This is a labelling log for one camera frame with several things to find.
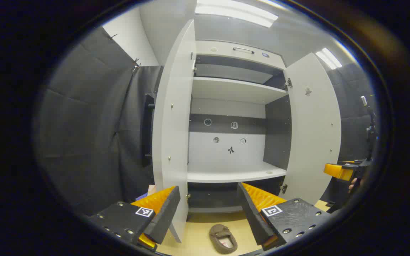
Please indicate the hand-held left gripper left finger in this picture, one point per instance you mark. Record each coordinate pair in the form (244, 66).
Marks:
(166, 217)

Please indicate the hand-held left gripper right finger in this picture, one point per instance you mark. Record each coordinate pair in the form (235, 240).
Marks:
(253, 217)

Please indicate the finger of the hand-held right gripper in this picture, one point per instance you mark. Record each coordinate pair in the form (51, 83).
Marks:
(338, 171)

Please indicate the brown fuzzy shoe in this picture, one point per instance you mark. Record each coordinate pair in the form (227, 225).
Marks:
(222, 238)

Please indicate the white shoe cabinet door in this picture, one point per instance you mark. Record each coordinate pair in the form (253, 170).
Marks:
(313, 135)
(173, 124)

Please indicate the white shoe cabinet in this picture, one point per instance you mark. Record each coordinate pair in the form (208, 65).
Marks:
(226, 156)

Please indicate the metal door hinge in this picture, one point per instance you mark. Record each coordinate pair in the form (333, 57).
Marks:
(289, 83)
(283, 188)

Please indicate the black equipment stand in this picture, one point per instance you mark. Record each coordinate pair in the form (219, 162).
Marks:
(371, 131)

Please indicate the ceiling light panel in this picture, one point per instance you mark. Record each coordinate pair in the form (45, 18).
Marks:
(329, 58)
(235, 12)

